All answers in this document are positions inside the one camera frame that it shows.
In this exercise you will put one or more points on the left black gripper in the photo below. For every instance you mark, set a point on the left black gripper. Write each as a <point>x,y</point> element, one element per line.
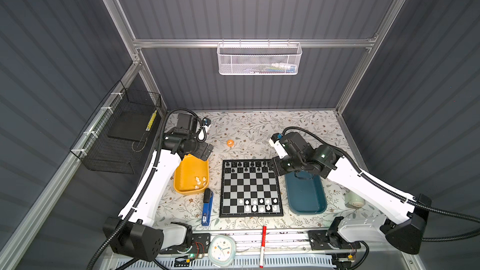
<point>200,153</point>

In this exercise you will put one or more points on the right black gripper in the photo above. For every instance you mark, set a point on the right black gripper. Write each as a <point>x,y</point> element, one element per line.
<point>275,166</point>

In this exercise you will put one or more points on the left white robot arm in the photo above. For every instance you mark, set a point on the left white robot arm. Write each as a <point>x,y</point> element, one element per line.
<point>132,233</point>

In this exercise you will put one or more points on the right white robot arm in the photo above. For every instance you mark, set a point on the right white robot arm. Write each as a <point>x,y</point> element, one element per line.
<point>404,216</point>

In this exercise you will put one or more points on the yellow plastic tray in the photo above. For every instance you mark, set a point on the yellow plastic tray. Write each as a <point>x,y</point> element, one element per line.
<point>191,176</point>

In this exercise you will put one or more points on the teal plastic tray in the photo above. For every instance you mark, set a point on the teal plastic tray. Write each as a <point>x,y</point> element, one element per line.
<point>305,193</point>

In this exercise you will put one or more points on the pale green cup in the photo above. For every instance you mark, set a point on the pale green cup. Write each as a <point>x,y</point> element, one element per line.
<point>352,200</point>

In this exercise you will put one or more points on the blue stapler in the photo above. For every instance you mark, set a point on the blue stapler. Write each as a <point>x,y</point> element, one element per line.
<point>207,207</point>

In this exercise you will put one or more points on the black white chessboard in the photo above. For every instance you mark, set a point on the black white chessboard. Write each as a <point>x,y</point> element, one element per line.
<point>249,188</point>

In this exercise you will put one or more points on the small white clock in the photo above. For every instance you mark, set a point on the small white clock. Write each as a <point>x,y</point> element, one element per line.
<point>222,251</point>

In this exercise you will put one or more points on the red white marker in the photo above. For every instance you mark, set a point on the red white marker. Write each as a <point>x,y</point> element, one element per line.
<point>262,248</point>

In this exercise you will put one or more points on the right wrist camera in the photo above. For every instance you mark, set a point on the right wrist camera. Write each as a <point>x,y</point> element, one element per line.
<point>290,144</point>

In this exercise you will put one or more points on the black wire basket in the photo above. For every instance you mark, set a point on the black wire basket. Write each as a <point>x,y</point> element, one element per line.
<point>121,135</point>

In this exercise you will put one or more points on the white wire basket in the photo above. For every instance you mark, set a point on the white wire basket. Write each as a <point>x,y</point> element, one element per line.
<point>259,58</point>

